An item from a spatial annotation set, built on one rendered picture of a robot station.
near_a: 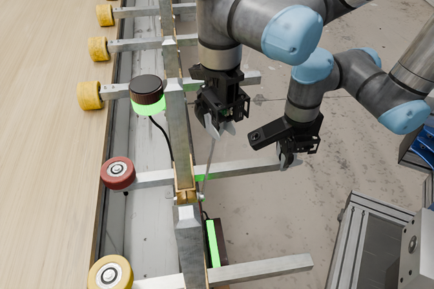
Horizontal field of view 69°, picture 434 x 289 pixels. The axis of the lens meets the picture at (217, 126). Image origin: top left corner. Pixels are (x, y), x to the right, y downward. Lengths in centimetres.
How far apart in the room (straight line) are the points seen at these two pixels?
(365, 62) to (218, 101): 31
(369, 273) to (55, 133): 126
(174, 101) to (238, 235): 120
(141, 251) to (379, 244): 102
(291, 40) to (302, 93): 27
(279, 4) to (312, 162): 164
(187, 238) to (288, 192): 145
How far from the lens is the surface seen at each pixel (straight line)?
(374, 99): 66
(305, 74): 65
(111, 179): 79
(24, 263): 76
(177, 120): 61
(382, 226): 165
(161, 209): 105
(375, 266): 154
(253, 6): 45
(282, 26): 42
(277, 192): 184
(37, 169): 89
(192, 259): 50
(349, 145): 219
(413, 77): 63
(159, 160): 117
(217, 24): 48
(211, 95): 59
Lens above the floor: 152
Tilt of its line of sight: 45 degrees down
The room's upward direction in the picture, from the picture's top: straight up
